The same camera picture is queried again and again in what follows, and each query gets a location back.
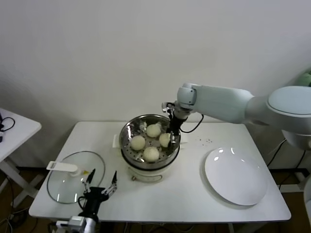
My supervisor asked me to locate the glass lid with white handle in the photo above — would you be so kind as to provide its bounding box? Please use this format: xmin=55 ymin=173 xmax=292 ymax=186
xmin=46 ymin=151 xmax=106 ymax=204

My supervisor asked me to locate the white steamed baozi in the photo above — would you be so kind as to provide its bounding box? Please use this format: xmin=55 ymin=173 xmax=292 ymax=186
xmin=159 ymin=133 xmax=173 ymax=148
xmin=142 ymin=146 xmax=160 ymax=163
xmin=146 ymin=124 xmax=162 ymax=138
xmin=131 ymin=135 xmax=146 ymax=151

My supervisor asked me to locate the white electric pot base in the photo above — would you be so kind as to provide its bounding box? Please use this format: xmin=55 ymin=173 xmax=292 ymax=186
xmin=122 ymin=148 xmax=181 ymax=183

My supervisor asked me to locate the black power cable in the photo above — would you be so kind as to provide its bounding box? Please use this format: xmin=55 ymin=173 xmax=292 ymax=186
xmin=277 ymin=148 xmax=307 ymax=193

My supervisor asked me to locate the pale green appliance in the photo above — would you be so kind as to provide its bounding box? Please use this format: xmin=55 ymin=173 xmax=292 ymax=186
xmin=297 ymin=70 xmax=311 ymax=87

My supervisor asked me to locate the white side table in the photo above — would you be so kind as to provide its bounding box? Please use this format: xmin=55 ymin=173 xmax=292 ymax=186
xmin=0 ymin=108 xmax=42 ymax=209

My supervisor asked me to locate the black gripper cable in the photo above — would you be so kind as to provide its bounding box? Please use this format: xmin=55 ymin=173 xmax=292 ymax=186
xmin=78 ymin=196 xmax=88 ymax=215
xmin=181 ymin=113 xmax=205 ymax=134

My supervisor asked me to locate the white cable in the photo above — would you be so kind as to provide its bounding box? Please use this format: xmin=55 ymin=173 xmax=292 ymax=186
xmin=268 ymin=139 xmax=287 ymax=168

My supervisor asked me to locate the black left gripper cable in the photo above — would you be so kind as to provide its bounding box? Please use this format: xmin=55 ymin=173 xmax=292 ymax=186
xmin=78 ymin=196 xmax=88 ymax=215

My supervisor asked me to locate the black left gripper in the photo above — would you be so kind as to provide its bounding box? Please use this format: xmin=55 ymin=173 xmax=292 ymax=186
xmin=79 ymin=168 xmax=119 ymax=216

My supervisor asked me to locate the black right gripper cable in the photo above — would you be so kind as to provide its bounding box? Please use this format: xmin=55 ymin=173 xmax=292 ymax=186
xmin=181 ymin=113 xmax=205 ymax=134

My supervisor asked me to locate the white round plate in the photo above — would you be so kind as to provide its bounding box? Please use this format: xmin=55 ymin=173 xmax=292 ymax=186
xmin=204 ymin=147 xmax=269 ymax=207

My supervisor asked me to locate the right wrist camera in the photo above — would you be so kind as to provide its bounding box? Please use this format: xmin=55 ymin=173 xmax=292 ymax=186
xmin=162 ymin=101 xmax=174 ymax=114

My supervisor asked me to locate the black looped cable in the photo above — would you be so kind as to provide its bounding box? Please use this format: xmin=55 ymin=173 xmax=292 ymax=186
xmin=0 ymin=117 xmax=16 ymax=133

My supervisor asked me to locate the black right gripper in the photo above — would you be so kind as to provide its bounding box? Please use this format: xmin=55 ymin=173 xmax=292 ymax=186
xmin=169 ymin=110 xmax=190 ymax=147

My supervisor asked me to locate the stainless steel steamer basket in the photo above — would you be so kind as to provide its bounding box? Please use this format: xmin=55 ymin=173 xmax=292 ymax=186
xmin=112 ymin=114 xmax=190 ymax=172

